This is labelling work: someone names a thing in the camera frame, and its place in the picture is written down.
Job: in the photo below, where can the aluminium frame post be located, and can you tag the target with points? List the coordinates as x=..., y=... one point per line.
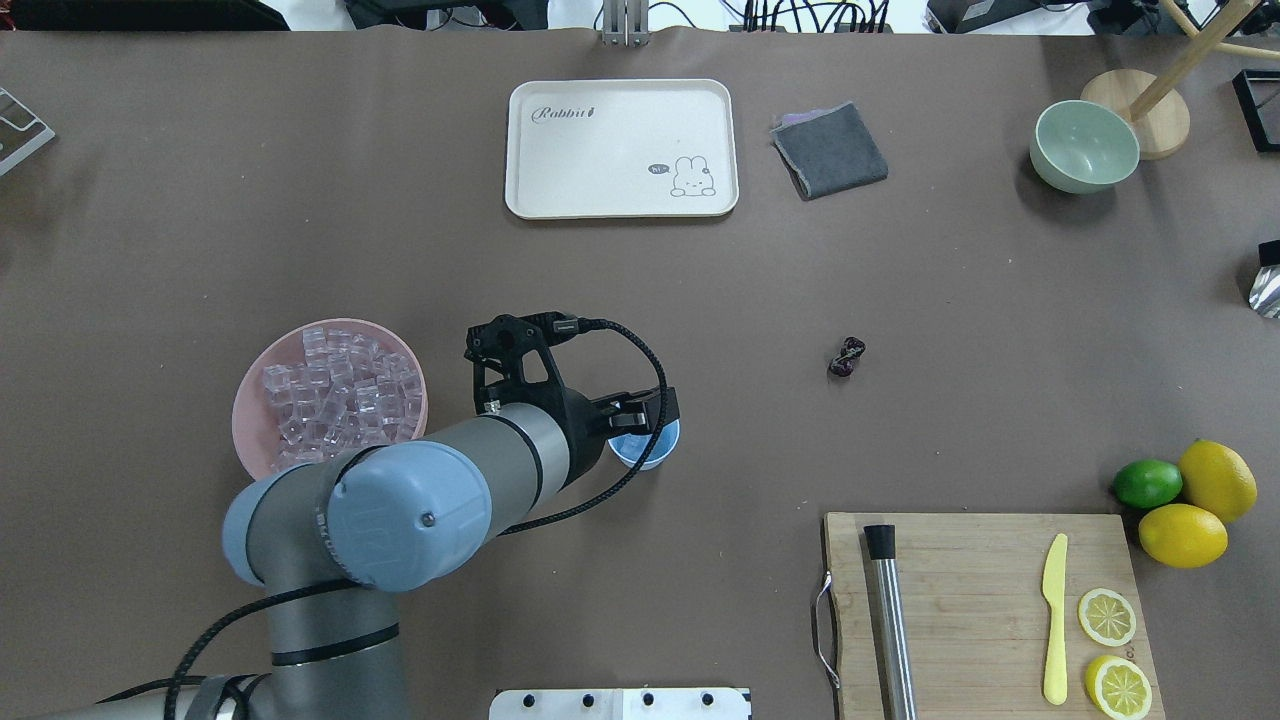
x=625, y=23

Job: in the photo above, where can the yellow plastic knife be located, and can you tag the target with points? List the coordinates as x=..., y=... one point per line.
x=1053, y=578

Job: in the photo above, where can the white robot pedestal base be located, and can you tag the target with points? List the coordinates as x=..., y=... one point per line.
x=623, y=703

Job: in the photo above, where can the white cup rack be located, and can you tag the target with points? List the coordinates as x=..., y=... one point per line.
x=22, y=132

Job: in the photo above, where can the steel ice scoop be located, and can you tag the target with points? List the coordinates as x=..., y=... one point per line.
x=1264, y=296

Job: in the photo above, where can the grey folded cloth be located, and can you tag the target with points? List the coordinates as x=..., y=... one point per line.
x=829, y=150

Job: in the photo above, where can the mint green bowl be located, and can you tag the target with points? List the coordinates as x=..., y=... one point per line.
x=1082, y=147

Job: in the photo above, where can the yellow lemon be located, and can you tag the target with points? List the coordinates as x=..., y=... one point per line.
x=1217, y=479
x=1183, y=536

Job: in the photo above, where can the green lime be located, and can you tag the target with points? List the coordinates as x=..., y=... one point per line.
x=1147, y=483

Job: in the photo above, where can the clear ice cubes pile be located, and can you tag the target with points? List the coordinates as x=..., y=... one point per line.
x=348, y=393

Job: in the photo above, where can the wooden cup tree stand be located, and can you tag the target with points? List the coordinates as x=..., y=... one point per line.
x=1152, y=105

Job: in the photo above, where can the lemon half slice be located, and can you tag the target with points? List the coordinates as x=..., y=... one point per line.
x=1118, y=688
x=1107, y=617

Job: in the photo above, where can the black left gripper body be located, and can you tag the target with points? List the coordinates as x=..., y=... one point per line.
x=577, y=419

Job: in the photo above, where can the steel muddler black tip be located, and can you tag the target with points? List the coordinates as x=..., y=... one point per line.
x=892, y=635

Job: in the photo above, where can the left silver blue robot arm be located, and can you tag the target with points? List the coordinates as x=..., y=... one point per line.
x=333, y=543

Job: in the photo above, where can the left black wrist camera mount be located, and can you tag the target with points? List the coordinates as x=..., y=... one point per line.
x=497, y=350

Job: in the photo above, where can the wooden cutting board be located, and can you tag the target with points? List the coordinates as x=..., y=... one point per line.
x=975, y=619

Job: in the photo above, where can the pink bowl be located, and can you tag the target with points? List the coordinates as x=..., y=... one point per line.
x=254, y=423

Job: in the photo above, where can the dark cherries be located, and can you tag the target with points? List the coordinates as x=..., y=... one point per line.
x=848, y=356

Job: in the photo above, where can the cream rabbit tray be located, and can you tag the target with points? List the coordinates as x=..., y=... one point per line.
x=620, y=148

